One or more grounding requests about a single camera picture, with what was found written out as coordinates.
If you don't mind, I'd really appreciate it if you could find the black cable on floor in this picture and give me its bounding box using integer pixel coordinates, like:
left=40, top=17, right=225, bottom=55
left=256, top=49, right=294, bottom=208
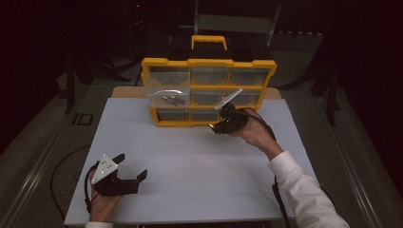
left=49, top=143, right=93, bottom=222

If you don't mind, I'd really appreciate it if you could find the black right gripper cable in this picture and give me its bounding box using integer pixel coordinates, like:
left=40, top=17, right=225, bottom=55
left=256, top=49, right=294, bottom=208
left=241, top=106, right=292, bottom=228

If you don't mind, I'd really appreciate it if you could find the wooden board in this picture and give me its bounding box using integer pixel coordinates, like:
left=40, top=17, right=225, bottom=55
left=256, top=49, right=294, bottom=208
left=110, top=85, right=283, bottom=100

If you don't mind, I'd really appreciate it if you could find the clear plastic drawer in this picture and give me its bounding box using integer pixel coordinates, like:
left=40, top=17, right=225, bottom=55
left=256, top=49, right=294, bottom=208
left=145, top=70, right=192, bottom=108

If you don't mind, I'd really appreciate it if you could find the person's left hand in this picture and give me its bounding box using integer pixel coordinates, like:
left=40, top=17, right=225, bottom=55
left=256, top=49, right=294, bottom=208
left=88, top=170, right=125, bottom=223

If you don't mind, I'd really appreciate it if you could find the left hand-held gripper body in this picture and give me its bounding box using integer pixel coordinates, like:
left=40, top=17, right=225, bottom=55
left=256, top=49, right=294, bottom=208
left=90, top=153, right=141, bottom=198

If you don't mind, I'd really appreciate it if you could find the metal stand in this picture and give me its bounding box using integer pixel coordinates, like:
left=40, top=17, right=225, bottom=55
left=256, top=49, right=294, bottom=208
left=179, top=0, right=283, bottom=48

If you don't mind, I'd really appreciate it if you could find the person's right hand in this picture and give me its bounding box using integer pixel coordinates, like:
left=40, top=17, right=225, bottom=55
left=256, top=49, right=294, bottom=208
left=228, top=108, right=285, bottom=162

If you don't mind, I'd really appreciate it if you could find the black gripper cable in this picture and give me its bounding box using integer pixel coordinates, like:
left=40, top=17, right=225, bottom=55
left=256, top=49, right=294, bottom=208
left=83, top=161, right=100, bottom=214
left=241, top=106, right=292, bottom=228

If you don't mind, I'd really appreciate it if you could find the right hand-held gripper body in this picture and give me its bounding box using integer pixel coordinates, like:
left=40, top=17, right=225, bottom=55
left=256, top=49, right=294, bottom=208
left=214, top=87, right=251, bottom=136

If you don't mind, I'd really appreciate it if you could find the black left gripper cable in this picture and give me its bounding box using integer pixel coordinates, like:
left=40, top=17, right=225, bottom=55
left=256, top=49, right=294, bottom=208
left=83, top=161, right=100, bottom=214

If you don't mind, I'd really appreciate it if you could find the yellow organizer cabinet with drawers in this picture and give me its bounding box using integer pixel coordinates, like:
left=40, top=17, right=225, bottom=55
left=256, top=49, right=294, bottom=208
left=141, top=34, right=278, bottom=128

